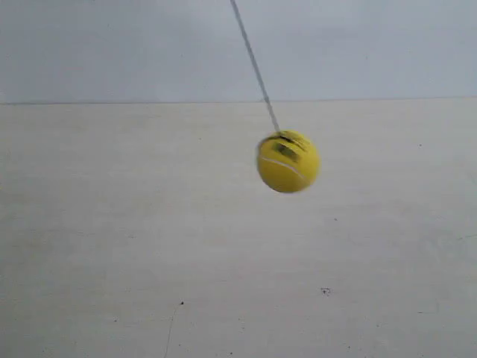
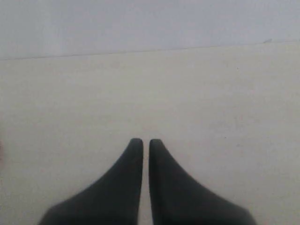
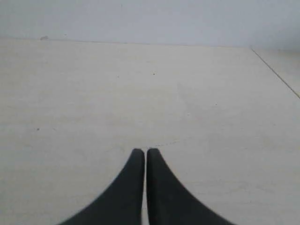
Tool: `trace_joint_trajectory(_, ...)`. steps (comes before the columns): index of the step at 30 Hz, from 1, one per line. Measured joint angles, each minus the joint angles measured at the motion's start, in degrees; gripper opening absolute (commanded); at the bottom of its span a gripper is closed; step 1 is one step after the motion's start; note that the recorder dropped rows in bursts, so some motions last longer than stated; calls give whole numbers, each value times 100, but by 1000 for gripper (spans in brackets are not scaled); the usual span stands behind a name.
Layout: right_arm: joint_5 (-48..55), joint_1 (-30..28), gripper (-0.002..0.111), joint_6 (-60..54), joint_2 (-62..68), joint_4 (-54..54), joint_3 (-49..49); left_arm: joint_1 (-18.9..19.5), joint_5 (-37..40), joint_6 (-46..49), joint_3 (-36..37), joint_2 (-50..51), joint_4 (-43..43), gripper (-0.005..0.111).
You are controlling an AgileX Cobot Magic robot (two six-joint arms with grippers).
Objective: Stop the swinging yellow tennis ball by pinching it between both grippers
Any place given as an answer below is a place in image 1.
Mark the black hanging string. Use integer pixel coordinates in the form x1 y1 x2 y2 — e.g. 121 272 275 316
230 0 281 134

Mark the yellow tennis ball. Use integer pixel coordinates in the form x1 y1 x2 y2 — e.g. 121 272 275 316
256 130 320 193

